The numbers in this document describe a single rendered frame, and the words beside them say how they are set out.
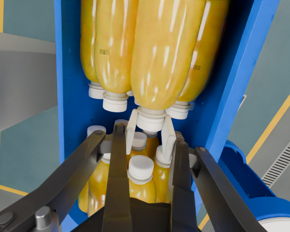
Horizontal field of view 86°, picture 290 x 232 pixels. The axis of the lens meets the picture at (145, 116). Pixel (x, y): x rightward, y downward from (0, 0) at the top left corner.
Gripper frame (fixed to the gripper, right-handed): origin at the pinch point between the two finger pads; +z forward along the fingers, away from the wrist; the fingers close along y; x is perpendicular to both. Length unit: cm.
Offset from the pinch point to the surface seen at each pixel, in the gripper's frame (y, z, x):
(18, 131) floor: -124, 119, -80
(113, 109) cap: -5.8, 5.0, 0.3
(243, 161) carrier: 58, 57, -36
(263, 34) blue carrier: 9.4, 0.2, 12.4
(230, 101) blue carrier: 7.7, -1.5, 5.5
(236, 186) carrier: 37, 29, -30
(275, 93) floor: 107, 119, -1
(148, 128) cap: -0.1, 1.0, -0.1
